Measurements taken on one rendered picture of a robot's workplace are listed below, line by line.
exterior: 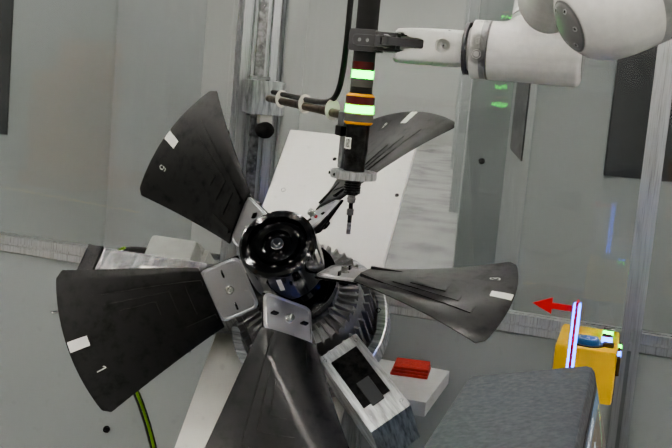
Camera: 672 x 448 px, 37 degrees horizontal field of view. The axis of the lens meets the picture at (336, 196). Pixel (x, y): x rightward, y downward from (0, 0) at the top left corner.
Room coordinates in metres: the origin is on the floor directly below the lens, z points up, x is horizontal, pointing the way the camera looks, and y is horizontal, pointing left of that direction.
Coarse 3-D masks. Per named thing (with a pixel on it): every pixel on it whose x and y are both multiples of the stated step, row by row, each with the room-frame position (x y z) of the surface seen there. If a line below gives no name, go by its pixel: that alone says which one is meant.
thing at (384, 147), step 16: (400, 112) 1.71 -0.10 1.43; (400, 128) 1.65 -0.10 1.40; (416, 128) 1.62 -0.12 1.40; (432, 128) 1.60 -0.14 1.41; (448, 128) 1.58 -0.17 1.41; (368, 144) 1.69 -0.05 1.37; (384, 144) 1.62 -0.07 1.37; (400, 144) 1.59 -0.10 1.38; (416, 144) 1.57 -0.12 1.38; (368, 160) 1.60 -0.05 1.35; (384, 160) 1.57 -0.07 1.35; (336, 192) 1.56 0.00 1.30
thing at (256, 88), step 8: (248, 80) 2.07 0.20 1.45; (256, 80) 2.03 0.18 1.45; (264, 80) 2.07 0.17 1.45; (248, 88) 2.07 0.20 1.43; (256, 88) 2.03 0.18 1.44; (264, 88) 2.04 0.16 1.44; (272, 88) 2.04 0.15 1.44; (280, 88) 2.05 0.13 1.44; (248, 96) 2.06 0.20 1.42; (256, 96) 2.03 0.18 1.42; (264, 96) 2.04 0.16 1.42; (248, 104) 2.05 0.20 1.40; (256, 104) 2.03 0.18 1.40; (264, 104) 2.04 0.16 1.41; (272, 104) 2.04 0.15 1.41; (248, 112) 2.05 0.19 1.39; (256, 112) 2.03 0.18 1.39; (264, 112) 2.04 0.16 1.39; (272, 112) 2.04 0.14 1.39; (280, 112) 2.05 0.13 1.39
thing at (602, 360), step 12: (564, 324) 1.75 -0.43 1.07; (564, 336) 1.66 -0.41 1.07; (600, 336) 1.68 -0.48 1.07; (564, 348) 1.60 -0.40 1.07; (576, 348) 1.60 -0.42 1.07; (588, 348) 1.59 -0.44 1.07; (600, 348) 1.60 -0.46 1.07; (564, 360) 1.60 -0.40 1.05; (576, 360) 1.60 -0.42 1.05; (588, 360) 1.59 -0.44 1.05; (600, 360) 1.59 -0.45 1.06; (612, 360) 1.58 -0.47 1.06; (600, 372) 1.58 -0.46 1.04; (612, 372) 1.58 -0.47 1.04; (600, 384) 1.58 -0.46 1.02; (612, 384) 1.58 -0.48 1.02; (600, 396) 1.58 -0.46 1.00
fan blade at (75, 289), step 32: (64, 288) 1.49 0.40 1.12; (96, 288) 1.49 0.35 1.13; (128, 288) 1.49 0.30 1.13; (160, 288) 1.49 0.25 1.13; (192, 288) 1.49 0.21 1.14; (64, 320) 1.48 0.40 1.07; (96, 320) 1.48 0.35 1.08; (128, 320) 1.48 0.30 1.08; (160, 320) 1.48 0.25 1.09; (192, 320) 1.49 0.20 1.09; (96, 352) 1.47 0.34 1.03; (128, 352) 1.47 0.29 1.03; (160, 352) 1.48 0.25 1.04; (96, 384) 1.46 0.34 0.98; (128, 384) 1.47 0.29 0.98
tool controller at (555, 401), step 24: (480, 384) 0.82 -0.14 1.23; (504, 384) 0.81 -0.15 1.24; (528, 384) 0.80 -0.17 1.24; (552, 384) 0.79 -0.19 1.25; (576, 384) 0.78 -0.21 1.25; (456, 408) 0.76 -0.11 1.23; (480, 408) 0.75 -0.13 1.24; (504, 408) 0.74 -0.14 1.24; (528, 408) 0.73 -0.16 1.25; (552, 408) 0.72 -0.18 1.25; (576, 408) 0.71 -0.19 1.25; (456, 432) 0.70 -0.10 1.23; (480, 432) 0.69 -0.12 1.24; (504, 432) 0.68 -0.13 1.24; (528, 432) 0.67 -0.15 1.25; (552, 432) 0.66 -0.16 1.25; (576, 432) 0.66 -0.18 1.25; (600, 432) 0.78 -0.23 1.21
